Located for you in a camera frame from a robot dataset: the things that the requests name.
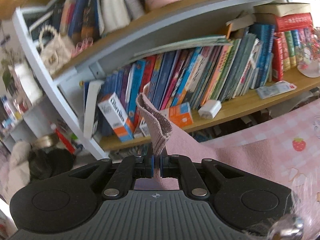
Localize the colourful figurine decoration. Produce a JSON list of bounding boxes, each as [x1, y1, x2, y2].
[[297, 27, 319, 78]]

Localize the cream white garment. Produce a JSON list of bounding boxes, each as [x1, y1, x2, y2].
[[1, 141, 31, 204]]

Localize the red tassel ornament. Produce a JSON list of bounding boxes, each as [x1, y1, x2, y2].
[[50, 123, 75, 154]]

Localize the white quilted handbag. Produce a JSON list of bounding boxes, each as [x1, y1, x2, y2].
[[39, 25, 75, 75]]

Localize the white charger block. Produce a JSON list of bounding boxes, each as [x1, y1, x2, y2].
[[198, 100, 222, 119]]

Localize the red dictionaries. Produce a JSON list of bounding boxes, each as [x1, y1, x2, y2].
[[271, 12, 313, 81]]

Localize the row of colourful books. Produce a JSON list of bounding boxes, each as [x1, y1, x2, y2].
[[97, 23, 275, 135]]

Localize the white orange medicine box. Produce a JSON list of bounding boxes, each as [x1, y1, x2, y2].
[[98, 92, 134, 142]]

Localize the pink checkered tablecloth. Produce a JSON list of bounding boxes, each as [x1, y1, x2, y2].
[[204, 100, 319, 185]]

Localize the wooden white bookshelf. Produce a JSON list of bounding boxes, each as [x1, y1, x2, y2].
[[12, 0, 320, 159]]

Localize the brass bowl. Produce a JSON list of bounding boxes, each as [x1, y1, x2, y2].
[[31, 133, 59, 149]]

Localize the flat orange white box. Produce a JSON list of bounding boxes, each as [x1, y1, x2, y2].
[[138, 101, 194, 138]]

